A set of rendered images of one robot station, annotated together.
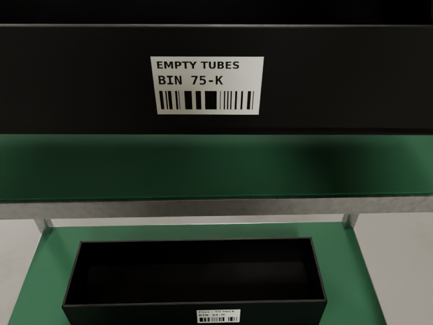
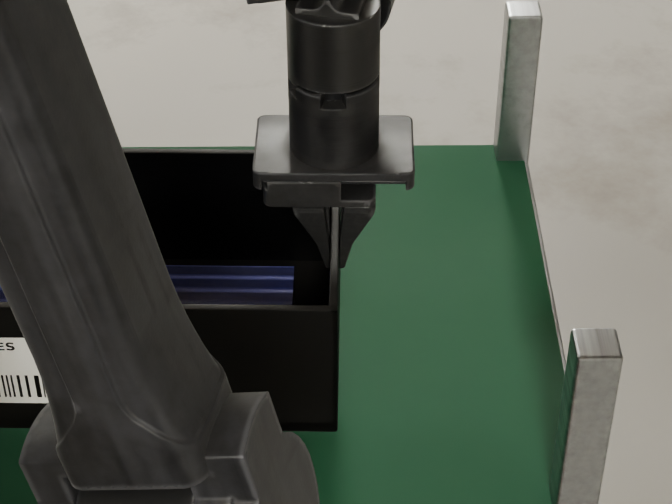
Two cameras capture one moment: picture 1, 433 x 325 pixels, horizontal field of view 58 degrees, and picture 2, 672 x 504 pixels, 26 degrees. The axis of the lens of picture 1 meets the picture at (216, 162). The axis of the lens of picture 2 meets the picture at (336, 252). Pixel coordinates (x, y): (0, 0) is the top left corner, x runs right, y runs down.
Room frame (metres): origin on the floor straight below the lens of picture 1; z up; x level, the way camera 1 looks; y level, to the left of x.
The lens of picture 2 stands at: (-0.38, -0.24, 1.73)
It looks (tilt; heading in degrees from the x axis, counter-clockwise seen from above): 39 degrees down; 1
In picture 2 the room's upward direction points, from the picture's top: straight up
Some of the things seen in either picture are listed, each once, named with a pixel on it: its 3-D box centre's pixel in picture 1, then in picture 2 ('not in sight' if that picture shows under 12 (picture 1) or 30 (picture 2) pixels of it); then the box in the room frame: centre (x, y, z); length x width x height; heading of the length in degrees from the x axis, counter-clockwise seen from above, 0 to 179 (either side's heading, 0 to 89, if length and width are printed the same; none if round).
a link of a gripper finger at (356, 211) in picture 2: not in sight; (321, 208); (0.39, -0.22, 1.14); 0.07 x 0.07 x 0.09; 0
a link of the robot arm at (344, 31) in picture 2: not in sight; (335, 31); (0.39, -0.23, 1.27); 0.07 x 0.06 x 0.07; 169
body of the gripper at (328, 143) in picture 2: not in sight; (334, 119); (0.39, -0.22, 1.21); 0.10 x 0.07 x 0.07; 90
